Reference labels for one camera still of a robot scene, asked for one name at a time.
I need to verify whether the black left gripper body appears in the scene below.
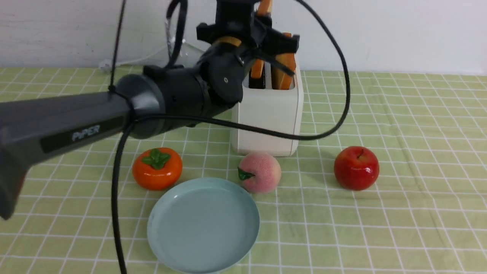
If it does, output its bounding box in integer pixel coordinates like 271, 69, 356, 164
196, 0, 300, 56

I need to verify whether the white toaster power cord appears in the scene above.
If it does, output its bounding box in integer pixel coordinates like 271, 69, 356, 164
98, 40, 206, 73

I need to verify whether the white two-slot toaster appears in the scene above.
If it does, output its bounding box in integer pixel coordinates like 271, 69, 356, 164
230, 56, 304, 157

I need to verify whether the orange persimmon with green leaf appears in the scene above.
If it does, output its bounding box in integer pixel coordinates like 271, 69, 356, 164
132, 147, 183, 191

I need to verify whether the toast slice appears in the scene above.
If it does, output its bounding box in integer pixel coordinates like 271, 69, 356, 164
272, 33, 297, 90
250, 0, 273, 80

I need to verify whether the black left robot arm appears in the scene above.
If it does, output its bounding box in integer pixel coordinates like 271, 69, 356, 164
0, 0, 300, 220

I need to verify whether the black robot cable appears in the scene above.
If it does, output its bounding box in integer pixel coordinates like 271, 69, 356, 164
110, 0, 351, 274

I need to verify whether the red apple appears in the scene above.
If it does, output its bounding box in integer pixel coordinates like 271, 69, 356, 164
333, 146, 380, 191

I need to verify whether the light blue round plate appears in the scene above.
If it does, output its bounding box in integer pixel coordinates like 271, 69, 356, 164
147, 177, 261, 274

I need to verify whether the pink peach with leaf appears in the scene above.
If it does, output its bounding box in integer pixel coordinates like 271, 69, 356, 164
237, 151, 282, 194

